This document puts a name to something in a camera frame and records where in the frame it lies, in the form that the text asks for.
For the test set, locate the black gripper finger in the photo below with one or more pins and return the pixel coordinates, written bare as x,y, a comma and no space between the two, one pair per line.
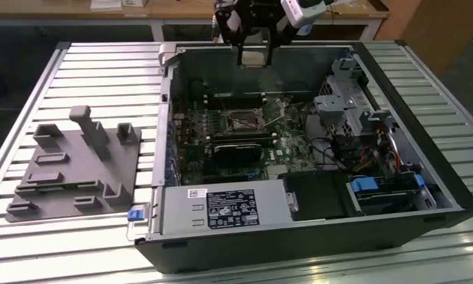
272,50
240,50

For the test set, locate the silver CPU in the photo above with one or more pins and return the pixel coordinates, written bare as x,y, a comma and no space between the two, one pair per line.
255,60

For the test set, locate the CPU socket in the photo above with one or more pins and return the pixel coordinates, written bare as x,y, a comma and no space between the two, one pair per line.
244,122

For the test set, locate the black plastic bay cover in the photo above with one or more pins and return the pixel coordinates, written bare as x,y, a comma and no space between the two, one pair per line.
315,196

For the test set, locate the silver drive cage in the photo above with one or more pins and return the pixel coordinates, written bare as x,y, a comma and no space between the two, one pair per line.
339,112

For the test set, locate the small white box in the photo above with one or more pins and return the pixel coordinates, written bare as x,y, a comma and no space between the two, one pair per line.
135,3

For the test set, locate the green motherboard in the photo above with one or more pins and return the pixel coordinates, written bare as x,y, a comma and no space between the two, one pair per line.
288,148

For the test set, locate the black graphics card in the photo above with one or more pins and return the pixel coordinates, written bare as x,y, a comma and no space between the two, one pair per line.
236,154

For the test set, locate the silver chipset heatsink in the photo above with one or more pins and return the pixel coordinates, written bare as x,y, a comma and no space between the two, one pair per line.
279,171

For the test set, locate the wooden cabinet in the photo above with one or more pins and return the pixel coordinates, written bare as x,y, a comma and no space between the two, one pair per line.
438,29

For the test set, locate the blue disk carrier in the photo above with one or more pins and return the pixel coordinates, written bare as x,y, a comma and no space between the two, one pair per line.
363,185

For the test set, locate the wooden desk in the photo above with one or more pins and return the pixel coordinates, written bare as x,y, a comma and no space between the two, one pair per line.
43,13

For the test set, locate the silver power supply unit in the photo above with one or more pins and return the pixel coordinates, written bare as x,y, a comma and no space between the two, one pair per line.
182,207

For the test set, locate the gray parts rack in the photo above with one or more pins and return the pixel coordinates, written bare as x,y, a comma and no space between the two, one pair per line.
83,165

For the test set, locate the blue plastic clip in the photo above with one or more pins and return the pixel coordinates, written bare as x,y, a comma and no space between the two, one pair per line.
419,182

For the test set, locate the blue case latch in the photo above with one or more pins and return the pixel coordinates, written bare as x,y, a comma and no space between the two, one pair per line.
138,215

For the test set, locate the green RAM stick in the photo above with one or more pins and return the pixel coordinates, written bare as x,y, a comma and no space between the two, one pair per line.
58,187

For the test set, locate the black open PC case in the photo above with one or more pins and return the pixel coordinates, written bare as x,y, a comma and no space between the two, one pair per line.
284,251

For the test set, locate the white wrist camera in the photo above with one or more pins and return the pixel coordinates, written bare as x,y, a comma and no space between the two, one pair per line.
302,13

